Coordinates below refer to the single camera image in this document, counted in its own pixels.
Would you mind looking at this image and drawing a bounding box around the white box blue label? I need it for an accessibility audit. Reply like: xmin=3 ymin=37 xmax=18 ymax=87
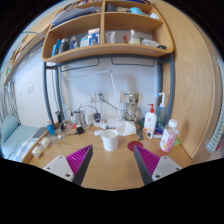
xmin=88 ymin=28 xmax=100 ymax=46

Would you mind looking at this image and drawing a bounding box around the red round coaster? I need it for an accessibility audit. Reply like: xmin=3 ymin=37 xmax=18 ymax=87
xmin=127 ymin=141 xmax=143 ymax=152

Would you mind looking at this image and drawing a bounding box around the wooden wall shelf unit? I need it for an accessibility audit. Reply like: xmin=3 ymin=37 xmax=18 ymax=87
xmin=42 ymin=0 xmax=174 ymax=63

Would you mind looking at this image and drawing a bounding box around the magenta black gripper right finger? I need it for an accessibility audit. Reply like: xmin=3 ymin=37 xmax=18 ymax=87
xmin=134 ymin=146 xmax=181 ymax=185

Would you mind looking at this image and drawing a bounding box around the blue bottle on shelf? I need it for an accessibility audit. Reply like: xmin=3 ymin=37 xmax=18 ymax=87
xmin=51 ymin=39 xmax=61 ymax=57

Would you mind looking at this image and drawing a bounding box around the Groot figurine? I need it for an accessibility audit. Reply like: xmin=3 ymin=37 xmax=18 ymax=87
xmin=124 ymin=92 xmax=142 ymax=123

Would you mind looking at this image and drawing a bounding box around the white ceramic mug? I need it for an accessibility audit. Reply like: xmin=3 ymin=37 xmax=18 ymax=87
xmin=100 ymin=129 xmax=118 ymax=152

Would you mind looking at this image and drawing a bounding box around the small blue bottle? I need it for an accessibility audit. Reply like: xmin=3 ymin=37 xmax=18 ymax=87
xmin=45 ymin=120 xmax=55 ymax=136

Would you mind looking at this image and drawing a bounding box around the clear bottle pink label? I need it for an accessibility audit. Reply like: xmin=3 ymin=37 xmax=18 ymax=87
xmin=160 ymin=119 xmax=178 ymax=152

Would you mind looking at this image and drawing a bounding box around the white pump bottle red cap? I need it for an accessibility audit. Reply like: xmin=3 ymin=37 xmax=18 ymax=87
xmin=144 ymin=104 xmax=157 ymax=135

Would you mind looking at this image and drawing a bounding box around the bed with light bedding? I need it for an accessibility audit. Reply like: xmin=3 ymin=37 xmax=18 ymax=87
xmin=0 ymin=115 xmax=38 ymax=162

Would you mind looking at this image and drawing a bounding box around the black power adapter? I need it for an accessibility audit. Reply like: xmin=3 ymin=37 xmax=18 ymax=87
xmin=75 ymin=126 xmax=84 ymax=135

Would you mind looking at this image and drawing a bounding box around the white desk lamp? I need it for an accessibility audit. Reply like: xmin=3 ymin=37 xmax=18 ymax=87
xmin=64 ymin=69 xmax=124 ymax=120

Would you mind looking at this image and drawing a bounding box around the clear blue spray bottle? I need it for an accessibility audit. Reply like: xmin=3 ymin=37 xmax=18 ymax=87
xmin=157 ymin=92 xmax=167 ymax=126

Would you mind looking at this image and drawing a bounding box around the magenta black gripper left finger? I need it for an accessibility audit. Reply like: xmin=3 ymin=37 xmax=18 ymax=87
xmin=44 ymin=145 xmax=93 ymax=185

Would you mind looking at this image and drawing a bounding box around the small white jar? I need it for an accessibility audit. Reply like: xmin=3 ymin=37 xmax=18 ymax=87
xmin=32 ymin=146 xmax=43 ymax=158

